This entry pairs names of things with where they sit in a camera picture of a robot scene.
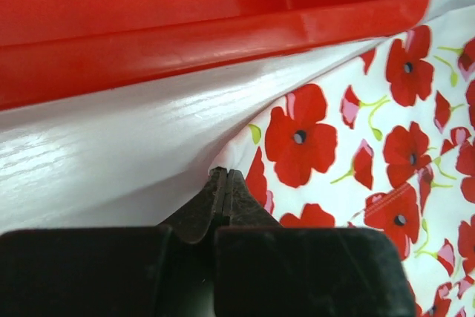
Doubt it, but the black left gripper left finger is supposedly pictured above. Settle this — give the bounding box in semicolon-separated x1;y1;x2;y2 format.
160;168;227;244

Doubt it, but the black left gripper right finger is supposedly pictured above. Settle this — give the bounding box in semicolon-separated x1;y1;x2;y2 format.
221;170;281;228

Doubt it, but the white red floral skirt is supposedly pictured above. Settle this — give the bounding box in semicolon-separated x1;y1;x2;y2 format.
212;14;474;316

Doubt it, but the red plastic bin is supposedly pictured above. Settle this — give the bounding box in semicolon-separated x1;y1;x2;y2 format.
1;0;429;110

